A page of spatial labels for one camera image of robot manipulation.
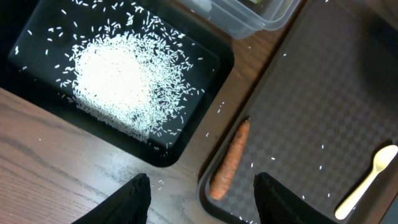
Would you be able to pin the white rice pile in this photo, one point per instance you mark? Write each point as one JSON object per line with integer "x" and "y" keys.
{"x": 114, "y": 60}

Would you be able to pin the black waste tray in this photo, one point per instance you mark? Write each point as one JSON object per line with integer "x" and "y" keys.
{"x": 213, "y": 63}

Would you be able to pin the dark brown serving tray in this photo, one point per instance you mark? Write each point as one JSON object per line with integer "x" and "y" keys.
{"x": 325, "y": 106}

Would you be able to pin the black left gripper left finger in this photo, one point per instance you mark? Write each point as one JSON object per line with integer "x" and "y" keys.
{"x": 128, "y": 205}

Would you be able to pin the clear plastic waste bin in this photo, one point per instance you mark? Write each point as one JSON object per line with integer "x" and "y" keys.
{"x": 240, "y": 19}

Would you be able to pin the orange carrot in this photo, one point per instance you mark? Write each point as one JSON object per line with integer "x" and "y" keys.
{"x": 223, "y": 178}

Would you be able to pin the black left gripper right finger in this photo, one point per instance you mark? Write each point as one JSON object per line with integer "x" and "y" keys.
{"x": 276, "y": 204}

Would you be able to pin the yellow plastic spoon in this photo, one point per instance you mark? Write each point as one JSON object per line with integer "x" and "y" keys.
{"x": 381, "y": 160}

